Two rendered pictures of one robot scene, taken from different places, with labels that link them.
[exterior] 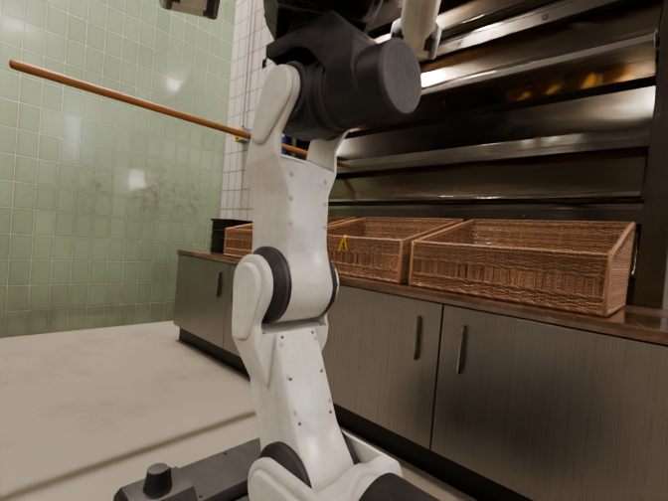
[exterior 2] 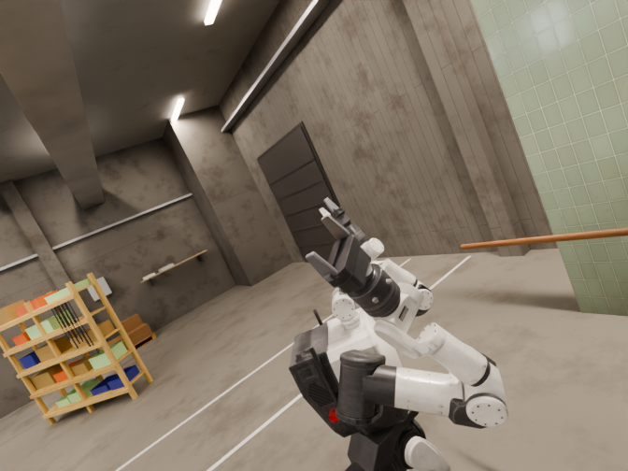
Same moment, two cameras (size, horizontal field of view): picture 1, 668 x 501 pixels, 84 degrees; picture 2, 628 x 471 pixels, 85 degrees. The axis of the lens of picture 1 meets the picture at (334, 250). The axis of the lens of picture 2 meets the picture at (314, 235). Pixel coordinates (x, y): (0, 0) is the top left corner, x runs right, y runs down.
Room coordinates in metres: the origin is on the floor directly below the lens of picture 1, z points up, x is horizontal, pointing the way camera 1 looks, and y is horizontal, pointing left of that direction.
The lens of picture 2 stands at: (1.04, -0.89, 1.84)
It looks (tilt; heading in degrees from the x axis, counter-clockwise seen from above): 8 degrees down; 107
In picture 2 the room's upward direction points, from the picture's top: 25 degrees counter-clockwise
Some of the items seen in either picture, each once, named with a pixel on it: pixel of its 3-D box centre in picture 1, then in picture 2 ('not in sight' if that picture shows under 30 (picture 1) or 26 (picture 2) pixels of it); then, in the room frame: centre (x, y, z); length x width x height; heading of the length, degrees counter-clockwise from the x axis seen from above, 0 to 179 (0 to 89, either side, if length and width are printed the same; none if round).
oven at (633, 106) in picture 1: (472, 204); not in sight; (2.59, -0.94, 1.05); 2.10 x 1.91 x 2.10; 47
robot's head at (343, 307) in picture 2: not in sight; (344, 306); (0.74, 0.06, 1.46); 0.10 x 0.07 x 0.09; 101
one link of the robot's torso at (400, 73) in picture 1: (338, 80); (381, 449); (0.67, 0.02, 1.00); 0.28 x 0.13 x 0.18; 46
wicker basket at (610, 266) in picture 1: (520, 253); not in sight; (1.24, -0.62, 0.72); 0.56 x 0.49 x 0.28; 47
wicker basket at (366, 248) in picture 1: (378, 243); not in sight; (1.63, -0.19, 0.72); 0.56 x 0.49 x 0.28; 47
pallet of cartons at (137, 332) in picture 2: not in sight; (123, 337); (-6.41, 5.43, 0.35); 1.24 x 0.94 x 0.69; 46
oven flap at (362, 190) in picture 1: (411, 185); not in sight; (1.85, -0.36, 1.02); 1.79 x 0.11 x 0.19; 47
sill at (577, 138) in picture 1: (416, 157); not in sight; (1.87, -0.37, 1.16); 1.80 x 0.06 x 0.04; 47
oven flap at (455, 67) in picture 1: (419, 80); not in sight; (1.85, -0.36, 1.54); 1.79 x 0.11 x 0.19; 47
